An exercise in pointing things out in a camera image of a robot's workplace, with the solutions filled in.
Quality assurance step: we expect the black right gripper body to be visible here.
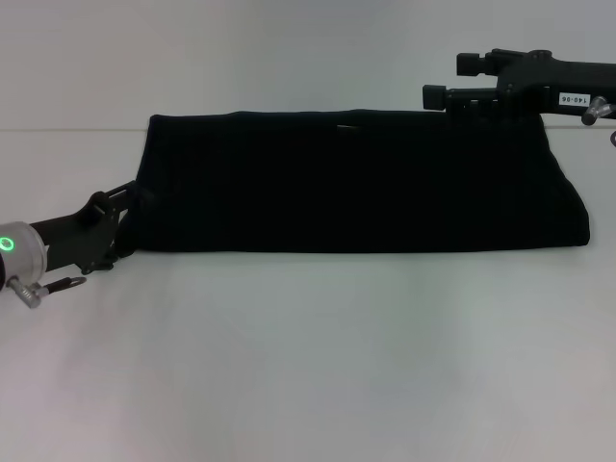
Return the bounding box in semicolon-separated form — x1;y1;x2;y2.
495;47;616;121

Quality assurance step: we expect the black t-shirt with white print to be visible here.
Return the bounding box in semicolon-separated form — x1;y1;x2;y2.
125;109;592;255

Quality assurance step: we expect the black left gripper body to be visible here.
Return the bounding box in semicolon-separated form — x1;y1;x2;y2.
29;190;130;276

